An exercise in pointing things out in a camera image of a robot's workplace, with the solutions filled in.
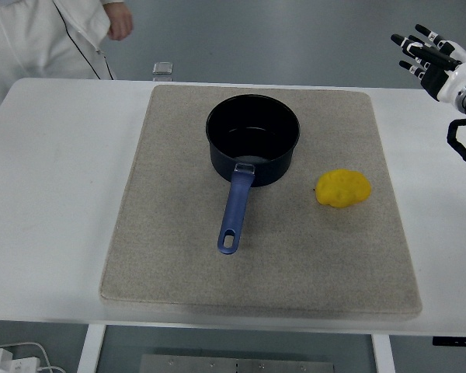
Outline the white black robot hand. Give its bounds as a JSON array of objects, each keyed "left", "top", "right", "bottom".
[{"left": 390, "top": 23, "right": 466, "bottom": 103}]

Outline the yellow potato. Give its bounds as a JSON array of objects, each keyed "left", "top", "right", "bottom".
[{"left": 315, "top": 168, "right": 372, "bottom": 208}]

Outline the beige rectangular mat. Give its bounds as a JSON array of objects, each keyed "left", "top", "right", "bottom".
[{"left": 99, "top": 84, "right": 423, "bottom": 321}]

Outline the black table control panel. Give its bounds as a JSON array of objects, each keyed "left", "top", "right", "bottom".
[{"left": 432, "top": 336, "right": 466, "bottom": 347}]

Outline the small clear plastic block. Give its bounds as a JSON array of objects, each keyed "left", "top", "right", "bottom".
[{"left": 152, "top": 61, "right": 175, "bottom": 82}]

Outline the white table leg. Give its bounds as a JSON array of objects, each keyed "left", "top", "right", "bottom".
[
  {"left": 76, "top": 324, "right": 106, "bottom": 373},
  {"left": 371, "top": 333, "right": 396, "bottom": 373}
]

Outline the person's hand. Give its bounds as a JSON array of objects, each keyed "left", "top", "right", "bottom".
[{"left": 102, "top": 0, "right": 134, "bottom": 42}]

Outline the person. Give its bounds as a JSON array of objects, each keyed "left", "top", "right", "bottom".
[{"left": 0, "top": 0, "right": 134, "bottom": 126}]

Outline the white power strip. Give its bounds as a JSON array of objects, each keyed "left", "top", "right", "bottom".
[{"left": 0, "top": 347, "right": 40, "bottom": 373}]

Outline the blue pot with handle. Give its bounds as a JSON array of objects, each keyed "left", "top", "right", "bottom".
[{"left": 205, "top": 93, "right": 301, "bottom": 256}]

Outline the white cable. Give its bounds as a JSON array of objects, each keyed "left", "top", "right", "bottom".
[{"left": 0, "top": 341, "right": 68, "bottom": 373}]

